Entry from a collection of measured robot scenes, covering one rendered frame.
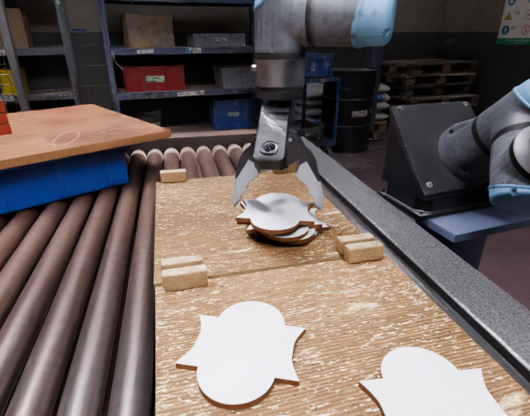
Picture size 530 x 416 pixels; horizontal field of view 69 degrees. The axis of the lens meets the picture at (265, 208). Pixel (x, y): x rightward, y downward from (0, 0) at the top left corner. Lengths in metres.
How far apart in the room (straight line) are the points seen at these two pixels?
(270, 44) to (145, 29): 4.13
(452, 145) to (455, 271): 0.37
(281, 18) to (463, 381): 0.48
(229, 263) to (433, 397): 0.32
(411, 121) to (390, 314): 0.57
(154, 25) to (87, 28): 0.91
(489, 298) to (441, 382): 0.22
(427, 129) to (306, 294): 0.59
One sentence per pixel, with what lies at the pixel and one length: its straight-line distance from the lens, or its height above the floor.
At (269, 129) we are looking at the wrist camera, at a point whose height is 1.13.
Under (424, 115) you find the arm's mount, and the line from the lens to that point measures 1.01.
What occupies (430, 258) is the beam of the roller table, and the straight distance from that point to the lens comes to 0.69.
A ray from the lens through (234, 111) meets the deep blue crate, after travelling 4.90.
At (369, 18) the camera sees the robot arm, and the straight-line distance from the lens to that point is 0.55.
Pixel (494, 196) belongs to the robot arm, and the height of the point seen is 0.99.
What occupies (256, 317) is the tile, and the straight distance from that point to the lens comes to 0.48.
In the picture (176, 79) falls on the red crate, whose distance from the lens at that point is 4.67.
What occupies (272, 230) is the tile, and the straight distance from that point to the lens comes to 0.59.
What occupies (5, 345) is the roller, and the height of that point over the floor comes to 0.92.
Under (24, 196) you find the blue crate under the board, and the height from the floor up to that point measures 0.95.
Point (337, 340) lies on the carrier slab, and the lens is 0.47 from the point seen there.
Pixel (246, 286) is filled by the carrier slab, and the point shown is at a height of 0.94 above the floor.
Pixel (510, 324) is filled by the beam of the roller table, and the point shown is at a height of 0.92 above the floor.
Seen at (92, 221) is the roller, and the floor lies 0.92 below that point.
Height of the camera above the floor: 1.25
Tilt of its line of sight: 25 degrees down
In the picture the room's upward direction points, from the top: straight up
